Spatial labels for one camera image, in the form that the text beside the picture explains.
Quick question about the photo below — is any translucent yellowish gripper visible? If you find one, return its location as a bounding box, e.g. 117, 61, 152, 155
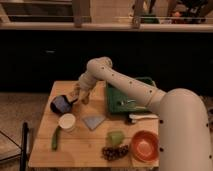
71, 84, 90, 104

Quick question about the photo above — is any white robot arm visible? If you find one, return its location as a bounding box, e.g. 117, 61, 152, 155
78, 57, 213, 171

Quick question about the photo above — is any green plastic cup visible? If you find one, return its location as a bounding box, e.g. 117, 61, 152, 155
107, 131, 124, 146

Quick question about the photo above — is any blue sponge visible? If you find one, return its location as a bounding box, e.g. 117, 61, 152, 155
54, 96, 71, 113

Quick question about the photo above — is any black bowl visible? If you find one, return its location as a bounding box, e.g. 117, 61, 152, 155
50, 95, 72, 115

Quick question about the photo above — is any blue triangular cloth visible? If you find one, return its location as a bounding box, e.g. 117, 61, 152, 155
83, 116, 105, 131

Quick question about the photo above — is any green tray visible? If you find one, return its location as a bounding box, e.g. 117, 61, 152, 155
106, 83, 149, 115

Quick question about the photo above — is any white round container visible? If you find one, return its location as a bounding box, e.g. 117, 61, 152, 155
58, 113, 76, 132

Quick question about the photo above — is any wooden table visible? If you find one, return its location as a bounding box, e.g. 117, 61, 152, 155
29, 81, 158, 168

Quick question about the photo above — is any silver fork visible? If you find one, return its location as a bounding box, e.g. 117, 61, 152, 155
117, 100, 136, 106

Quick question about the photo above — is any green cucumber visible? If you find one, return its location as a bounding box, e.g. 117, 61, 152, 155
51, 126, 61, 151

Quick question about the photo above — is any white brush with black head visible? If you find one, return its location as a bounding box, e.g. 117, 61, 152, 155
126, 114, 158, 124

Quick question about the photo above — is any black pole stand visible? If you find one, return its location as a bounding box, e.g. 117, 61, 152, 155
19, 122, 29, 171

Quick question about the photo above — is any bunch of purple grapes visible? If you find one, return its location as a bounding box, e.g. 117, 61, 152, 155
102, 145, 129, 161

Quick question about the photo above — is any orange bowl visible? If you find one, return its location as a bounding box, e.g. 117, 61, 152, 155
130, 130, 158, 163

